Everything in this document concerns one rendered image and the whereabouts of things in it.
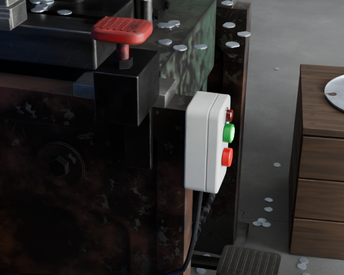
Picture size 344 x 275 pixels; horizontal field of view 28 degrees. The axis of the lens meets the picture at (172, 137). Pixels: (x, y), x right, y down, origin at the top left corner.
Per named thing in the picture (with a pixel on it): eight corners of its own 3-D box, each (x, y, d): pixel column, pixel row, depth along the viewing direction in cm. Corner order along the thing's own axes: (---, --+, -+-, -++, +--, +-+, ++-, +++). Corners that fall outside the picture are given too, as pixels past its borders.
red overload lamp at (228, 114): (233, 119, 99) (234, 105, 98) (230, 127, 97) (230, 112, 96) (226, 119, 99) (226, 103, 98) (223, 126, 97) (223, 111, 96)
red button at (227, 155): (232, 161, 102) (233, 144, 101) (229, 170, 100) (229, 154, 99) (224, 160, 103) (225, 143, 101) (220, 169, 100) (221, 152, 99)
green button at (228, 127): (233, 137, 100) (235, 120, 99) (230, 146, 98) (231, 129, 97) (225, 136, 101) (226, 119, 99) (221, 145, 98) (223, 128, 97)
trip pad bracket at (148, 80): (160, 167, 102) (160, 42, 93) (140, 201, 94) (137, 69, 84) (122, 161, 103) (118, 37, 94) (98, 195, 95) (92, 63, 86)
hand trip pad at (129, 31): (155, 74, 91) (155, 18, 87) (141, 91, 86) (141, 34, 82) (106, 68, 93) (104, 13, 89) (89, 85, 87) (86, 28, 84)
